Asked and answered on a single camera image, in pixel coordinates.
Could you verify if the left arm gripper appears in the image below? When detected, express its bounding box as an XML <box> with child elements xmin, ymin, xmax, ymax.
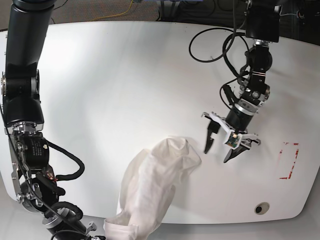
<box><xmin>202</xmin><ymin>102</ymin><xmax>261</xmax><ymax>163</ymax></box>

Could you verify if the white printed t-shirt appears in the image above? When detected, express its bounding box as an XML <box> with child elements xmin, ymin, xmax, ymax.
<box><xmin>103</xmin><ymin>137</ymin><xmax>202</xmax><ymax>240</ymax></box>

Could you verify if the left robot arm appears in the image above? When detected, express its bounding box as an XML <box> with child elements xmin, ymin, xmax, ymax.
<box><xmin>202</xmin><ymin>0</ymin><xmax>282</xmax><ymax>163</ymax></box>

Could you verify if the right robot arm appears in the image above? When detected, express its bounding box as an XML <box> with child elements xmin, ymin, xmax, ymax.
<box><xmin>0</xmin><ymin>0</ymin><xmax>96</xmax><ymax>240</ymax></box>

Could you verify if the red tape rectangle marking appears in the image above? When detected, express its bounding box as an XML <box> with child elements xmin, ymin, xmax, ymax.
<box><xmin>276</xmin><ymin>142</ymin><xmax>300</xmax><ymax>180</ymax></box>

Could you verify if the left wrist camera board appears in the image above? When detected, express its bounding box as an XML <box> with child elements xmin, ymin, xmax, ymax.
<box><xmin>223</xmin><ymin>132</ymin><xmax>241</xmax><ymax>150</ymax></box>

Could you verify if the right table cable grommet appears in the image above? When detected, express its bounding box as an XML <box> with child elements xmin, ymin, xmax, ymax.
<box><xmin>254</xmin><ymin>202</ymin><xmax>270</xmax><ymax>215</ymax></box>

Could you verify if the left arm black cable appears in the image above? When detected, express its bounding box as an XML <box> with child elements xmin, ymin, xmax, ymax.
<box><xmin>188</xmin><ymin>26</ymin><xmax>251</xmax><ymax>78</ymax></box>

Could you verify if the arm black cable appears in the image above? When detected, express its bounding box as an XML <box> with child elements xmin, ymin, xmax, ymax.
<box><xmin>46</xmin><ymin>139</ymin><xmax>86</xmax><ymax>182</ymax></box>
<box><xmin>188</xmin><ymin>26</ymin><xmax>251</xmax><ymax>78</ymax></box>

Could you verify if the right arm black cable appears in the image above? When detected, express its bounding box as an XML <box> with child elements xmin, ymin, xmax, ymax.
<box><xmin>46</xmin><ymin>139</ymin><xmax>86</xmax><ymax>182</ymax></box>

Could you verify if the yellow cable on floor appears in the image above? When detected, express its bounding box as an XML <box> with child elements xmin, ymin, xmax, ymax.
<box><xmin>90</xmin><ymin>0</ymin><xmax>133</xmax><ymax>22</ymax></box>

